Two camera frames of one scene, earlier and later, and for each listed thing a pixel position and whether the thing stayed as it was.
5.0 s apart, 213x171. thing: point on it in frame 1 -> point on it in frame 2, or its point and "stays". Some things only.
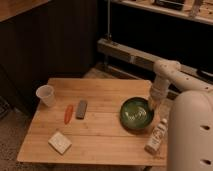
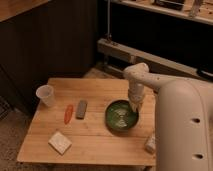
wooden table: [94, 122] stays
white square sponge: [59, 142] stays
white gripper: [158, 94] -> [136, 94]
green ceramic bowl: [136, 113] -> [119, 115]
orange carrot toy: [68, 114] stays
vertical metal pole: [108, 17] stays
